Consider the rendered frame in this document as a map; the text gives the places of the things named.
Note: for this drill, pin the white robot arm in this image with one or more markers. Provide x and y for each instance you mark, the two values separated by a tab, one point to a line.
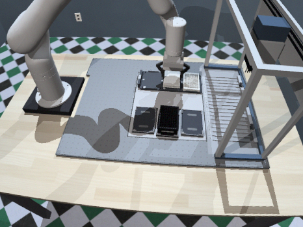
29	35

